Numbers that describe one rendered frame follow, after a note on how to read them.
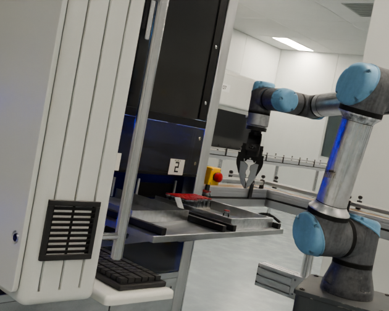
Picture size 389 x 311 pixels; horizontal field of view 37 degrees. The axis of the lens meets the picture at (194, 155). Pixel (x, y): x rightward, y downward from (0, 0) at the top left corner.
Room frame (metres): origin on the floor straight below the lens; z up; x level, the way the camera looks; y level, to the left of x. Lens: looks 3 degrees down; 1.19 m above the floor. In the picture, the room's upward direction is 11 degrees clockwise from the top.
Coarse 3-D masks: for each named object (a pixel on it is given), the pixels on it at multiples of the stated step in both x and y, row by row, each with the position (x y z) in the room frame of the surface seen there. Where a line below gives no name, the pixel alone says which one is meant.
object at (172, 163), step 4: (172, 160) 2.13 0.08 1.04; (176, 160) 2.15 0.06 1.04; (180, 160) 2.17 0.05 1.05; (184, 160) 2.19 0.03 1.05; (172, 164) 2.14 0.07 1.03; (176, 164) 2.15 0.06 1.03; (180, 164) 2.17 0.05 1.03; (184, 164) 2.19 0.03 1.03; (172, 168) 2.14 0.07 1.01; (176, 168) 2.16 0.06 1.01; (180, 168) 2.18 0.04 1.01; (168, 172) 2.12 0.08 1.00; (172, 172) 2.14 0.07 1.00; (176, 172) 2.16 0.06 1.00; (180, 172) 2.18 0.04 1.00
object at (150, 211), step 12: (120, 192) 2.02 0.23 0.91; (108, 204) 1.69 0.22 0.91; (132, 204) 1.95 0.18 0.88; (144, 204) 1.95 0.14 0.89; (156, 204) 1.91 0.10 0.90; (168, 204) 1.88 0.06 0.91; (132, 216) 1.63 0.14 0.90; (144, 216) 1.67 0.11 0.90; (156, 216) 1.71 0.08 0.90; (168, 216) 1.75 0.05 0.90; (180, 216) 1.80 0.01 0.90
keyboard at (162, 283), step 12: (108, 252) 1.44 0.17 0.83; (108, 264) 1.34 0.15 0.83; (120, 264) 1.35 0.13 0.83; (132, 264) 1.37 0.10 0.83; (96, 276) 1.28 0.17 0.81; (108, 276) 1.27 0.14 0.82; (120, 276) 1.25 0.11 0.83; (132, 276) 1.26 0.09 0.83; (144, 276) 1.28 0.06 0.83; (156, 276) 1.31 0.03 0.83; (120, 288) 1.22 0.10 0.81; (132, 288) 1.25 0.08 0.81
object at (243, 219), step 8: (160, 200) 2.02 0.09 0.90; (168, 200) 2.00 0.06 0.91; (184, 208) 1.95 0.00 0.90; (192, 208) 1.93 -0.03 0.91; (216, 208) 2.18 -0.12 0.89; (224, 208) 2.16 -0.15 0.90; (232, 208) 2.13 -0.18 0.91; (208, 216) 1.88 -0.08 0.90; (216, 216) 1.86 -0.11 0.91; (232, 216) 2.11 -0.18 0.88; (240, 216) 2.11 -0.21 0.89; (248, 216) 2.09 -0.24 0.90; (256, 216) 2.07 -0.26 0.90; (264, 216) 2.05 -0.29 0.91; (240, 224) 1.87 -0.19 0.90; (248, 224) 1.91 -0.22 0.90; (256, 224) 1.95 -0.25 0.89; (264, 224) 1.99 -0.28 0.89
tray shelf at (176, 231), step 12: (132, 228) 1.55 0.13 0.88; (168, 228) 1.65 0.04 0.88; (180, 228) 1.68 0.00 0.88; (192, 228) 1.72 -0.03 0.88; (204, 228) 1.76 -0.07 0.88; (252, 228) 1.93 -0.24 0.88; (264, 228) 1.98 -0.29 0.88; (156, 240) 1.51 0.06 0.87; (168, 240) 1.55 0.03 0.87; (180, 240) 1.59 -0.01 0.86
